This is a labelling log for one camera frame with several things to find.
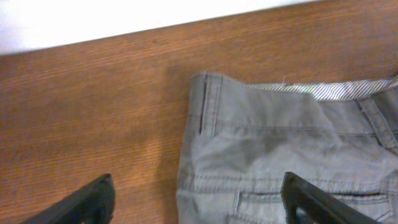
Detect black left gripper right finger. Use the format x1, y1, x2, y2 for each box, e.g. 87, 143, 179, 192
281, 172, 377, 224

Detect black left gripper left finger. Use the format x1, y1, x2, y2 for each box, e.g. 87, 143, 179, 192
21, 174, 116, 224

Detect grey cargo shorts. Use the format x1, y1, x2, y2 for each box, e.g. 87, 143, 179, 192
177, 73, 397, 223

